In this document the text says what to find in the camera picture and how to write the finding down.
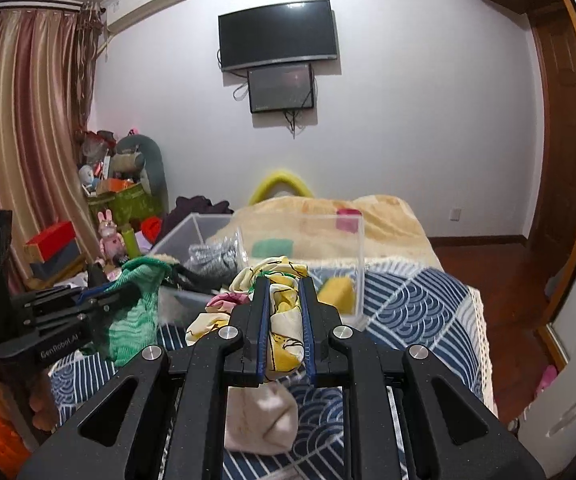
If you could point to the blue wave pattern blanket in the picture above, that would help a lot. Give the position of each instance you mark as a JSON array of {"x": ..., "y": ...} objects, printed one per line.
[{"x": 418, "y": 305}]

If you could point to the green patterned box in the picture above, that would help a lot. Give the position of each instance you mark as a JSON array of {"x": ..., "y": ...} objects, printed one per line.
[{"x": 128, "y": 205}]

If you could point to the yellow fleece blanket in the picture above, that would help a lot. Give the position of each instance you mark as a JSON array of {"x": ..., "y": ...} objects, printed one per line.
[{"x": 393, "y": 225}]

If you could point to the small black wall monitor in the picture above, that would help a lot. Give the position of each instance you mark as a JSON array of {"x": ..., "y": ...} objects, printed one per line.
[{"x": 280, "y": 87}]

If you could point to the grey box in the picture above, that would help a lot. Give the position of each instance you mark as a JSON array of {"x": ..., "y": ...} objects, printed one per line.
[{"x": 58, "y": 262}]

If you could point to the red cloth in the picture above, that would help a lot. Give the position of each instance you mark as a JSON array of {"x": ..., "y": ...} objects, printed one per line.
[{"x": 152, "y": 227}]

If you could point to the grey knit cloth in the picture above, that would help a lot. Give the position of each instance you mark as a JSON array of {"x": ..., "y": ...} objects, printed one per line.
[{"x": 213, "y": 260}]

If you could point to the white wall socket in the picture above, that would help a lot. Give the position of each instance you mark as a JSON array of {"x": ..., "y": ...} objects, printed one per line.
[{"x": 454, "y": 214}]

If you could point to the green folded cloth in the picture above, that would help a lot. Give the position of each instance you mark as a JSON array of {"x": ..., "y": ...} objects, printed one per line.
[{"x": 272, "y": 249}]

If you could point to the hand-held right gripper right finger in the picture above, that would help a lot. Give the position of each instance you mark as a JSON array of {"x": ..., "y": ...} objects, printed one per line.
[{"x": 306, "y": 322}]

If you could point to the red box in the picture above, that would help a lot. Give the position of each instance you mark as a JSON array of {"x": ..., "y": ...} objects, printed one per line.
[{"x": 50, "y": 240}]

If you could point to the white air conditioner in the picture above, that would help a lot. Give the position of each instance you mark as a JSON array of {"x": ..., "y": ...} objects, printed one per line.
[{"x": 150, "y": 2}]

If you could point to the dark purple clothes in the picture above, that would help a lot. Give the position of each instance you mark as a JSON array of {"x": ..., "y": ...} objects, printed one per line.
[{"x": 195, "y": 210}]

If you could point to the white cabinet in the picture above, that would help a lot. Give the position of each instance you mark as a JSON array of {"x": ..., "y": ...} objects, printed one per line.
[{"x": 568, "y": 410}]

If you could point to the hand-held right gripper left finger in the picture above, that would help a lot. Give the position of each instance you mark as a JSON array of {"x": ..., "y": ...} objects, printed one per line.
[{"x": 263, "y": 322}]

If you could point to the beige cloth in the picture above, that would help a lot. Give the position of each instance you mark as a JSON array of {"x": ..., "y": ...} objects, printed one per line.
[{"x": 263, "y": 420}]

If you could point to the green knit cloth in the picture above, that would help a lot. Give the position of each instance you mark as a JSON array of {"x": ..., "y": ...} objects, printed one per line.
[{"x": 135, "y": 310}]

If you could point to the yellow arched cushion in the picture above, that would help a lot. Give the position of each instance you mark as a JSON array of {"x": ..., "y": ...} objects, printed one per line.
[{"x": 280, "y": 178}]

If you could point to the yellow folded cloth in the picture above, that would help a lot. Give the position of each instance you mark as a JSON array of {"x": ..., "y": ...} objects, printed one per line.
[{"x": 338, "y": 295}]

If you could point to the pink slipper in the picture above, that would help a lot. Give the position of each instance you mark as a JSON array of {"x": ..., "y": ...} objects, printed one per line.
[{"x": 547, "y": 382}]

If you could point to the orange box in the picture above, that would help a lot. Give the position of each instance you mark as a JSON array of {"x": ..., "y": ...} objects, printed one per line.
[{"x": 115, "y": 186}]

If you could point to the orange bag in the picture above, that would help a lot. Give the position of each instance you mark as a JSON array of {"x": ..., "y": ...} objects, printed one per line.
[{"x": 0, "y": 440}]

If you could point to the brown plush toy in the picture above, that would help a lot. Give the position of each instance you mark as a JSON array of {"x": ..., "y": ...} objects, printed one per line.
[{"x": 43, "y": 400}]

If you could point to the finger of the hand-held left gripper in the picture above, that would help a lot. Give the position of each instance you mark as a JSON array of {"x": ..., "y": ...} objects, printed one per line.
[
  {"x": 100, "y": 308},
  {"x": 102, "y": 291}
]

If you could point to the clear plastic storage box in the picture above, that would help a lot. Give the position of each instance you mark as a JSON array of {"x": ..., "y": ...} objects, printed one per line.
[{"x": 208, "y": 230}]

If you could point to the grey shark plush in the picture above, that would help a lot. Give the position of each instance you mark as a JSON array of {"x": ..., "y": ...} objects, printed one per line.
[{"x": 135, "y": 157}]

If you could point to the pink rabbit toy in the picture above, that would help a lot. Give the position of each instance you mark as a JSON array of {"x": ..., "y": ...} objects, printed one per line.
[{"x": 110, "y": 240}]

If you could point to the pink folded cloth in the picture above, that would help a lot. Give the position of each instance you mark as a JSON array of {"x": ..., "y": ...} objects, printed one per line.
[{"x": 348, "y": 221}]

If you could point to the wooden door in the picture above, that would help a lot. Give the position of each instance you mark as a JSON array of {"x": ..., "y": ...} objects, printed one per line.
[{"x": 563, "y": 125}]

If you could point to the black wall television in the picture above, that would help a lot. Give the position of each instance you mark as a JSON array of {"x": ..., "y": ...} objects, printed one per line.
[{"x": 278, "y": 35}]

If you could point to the striped brown curtain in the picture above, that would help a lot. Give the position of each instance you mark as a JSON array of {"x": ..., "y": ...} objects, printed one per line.
[{"x": 23, "y": 125}]

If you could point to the green bottle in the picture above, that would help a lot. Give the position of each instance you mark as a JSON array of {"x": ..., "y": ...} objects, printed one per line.
[{"x": 130, "y": 242}]

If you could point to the yellow patterned cloth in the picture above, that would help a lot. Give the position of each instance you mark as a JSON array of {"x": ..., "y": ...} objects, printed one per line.
[{"x": 285, "y": 320}]

